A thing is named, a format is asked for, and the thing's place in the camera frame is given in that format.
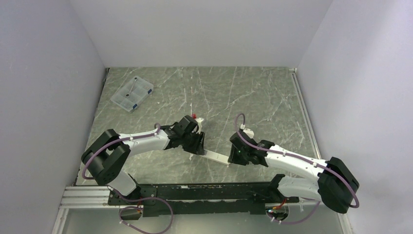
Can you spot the clear plastic organizer box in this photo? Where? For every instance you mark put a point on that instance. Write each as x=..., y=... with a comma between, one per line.
x=130, y=96

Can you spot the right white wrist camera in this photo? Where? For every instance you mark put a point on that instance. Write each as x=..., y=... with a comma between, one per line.
x=248, y=132

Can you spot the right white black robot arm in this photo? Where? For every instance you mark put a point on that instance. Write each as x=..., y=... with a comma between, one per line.
x=328, y=181

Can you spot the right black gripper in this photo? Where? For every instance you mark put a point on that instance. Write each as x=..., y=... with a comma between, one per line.
x=233, y=158

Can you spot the white remote control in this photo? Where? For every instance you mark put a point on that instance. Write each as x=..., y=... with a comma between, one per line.
x=214, y=156

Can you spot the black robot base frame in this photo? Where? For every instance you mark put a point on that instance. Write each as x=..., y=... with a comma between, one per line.
x=203, y=198

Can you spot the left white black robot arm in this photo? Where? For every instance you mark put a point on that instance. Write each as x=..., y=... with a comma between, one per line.
x=104, y=159

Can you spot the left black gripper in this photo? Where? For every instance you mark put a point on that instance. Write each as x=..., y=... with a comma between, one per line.
x=197, y=148

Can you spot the aluminium rail right edge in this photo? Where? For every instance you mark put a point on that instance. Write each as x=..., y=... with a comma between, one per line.
x=305, y=114

